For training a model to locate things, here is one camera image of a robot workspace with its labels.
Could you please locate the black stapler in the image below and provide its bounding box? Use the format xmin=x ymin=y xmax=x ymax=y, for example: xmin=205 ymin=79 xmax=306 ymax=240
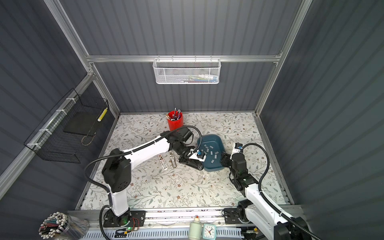
xmin=179 ymin=157 xmax=204 ymax=171

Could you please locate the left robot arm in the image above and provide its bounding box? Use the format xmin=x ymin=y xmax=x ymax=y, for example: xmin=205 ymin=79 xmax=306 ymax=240
xmin=102 ymin=126 xmax=206 ymax=217

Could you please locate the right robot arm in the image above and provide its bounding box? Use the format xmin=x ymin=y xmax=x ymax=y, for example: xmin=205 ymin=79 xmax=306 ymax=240
xmin=221 ymin=153 xmax=312 ymax=240

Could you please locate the teal plastic tray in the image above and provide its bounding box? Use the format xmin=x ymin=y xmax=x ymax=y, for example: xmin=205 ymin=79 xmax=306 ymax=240
xmin=197 ymin=135 xmax=226 ymax=172

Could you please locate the red pencil cup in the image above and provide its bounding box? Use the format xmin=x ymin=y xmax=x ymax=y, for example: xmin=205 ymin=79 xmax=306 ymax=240
xmin=166 ymin=110 xmax=184 ymax=131

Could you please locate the small teal clock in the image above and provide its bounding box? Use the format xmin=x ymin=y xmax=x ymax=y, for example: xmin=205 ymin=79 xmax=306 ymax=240
xmin=202 ymin=223 xmax=217 ymax=240

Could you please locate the white glue bottle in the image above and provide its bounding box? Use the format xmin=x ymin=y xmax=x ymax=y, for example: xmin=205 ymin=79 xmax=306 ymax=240
xmin=188 ymin=216 xmax=202 ymax=240

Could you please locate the yellow marker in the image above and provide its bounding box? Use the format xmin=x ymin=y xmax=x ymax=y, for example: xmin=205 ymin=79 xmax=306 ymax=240
xmin=97 ymin=107 xmax=109 ymax=122

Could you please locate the black notebook in basket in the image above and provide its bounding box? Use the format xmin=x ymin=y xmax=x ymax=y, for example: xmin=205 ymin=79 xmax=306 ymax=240
xmin=63 ymin=112 xmax=101 ymax=137

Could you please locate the jar of pencils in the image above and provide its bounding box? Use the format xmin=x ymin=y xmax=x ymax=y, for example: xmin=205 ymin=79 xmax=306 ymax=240
xmin=39 ymin=212 xmax=90 ymax=240

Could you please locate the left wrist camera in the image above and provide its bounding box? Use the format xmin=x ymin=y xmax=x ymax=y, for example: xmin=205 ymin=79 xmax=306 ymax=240
xmin=188 ymin=150 xmax=207 ymax=162

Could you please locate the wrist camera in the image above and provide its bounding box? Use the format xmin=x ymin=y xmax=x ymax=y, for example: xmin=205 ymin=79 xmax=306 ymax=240
xmin=230 ymin=143 xmax=243 ymax=160
xmin=188 ymin=150 xmax=207 ymax=162

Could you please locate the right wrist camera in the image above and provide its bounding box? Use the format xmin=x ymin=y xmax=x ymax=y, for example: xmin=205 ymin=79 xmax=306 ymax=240
xmin=230 ymin=143 xmax=243 ymax=160

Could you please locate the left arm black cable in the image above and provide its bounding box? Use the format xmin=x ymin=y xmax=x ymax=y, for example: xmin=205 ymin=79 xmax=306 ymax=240
xmin=83 ymin=125 xmax=203 ymax=240

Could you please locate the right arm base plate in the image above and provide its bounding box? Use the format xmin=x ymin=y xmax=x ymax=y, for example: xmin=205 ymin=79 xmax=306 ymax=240
xmin=222 ymin=208 xmax=249 ymax=225

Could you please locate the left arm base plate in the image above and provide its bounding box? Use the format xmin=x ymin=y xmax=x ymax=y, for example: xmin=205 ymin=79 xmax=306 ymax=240
xmin=103 ymin=210 xmax=147 ymax=228

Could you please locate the white wire mesh basket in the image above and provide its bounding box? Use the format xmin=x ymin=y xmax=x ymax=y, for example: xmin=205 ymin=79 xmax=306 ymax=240
xmin=153 ymin=59 xmax=222 ymax=85

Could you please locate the black wire basket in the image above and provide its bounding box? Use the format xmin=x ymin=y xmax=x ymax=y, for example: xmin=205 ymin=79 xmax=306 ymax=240
xmin=24 ymin=91 xmax=109 ymax=164

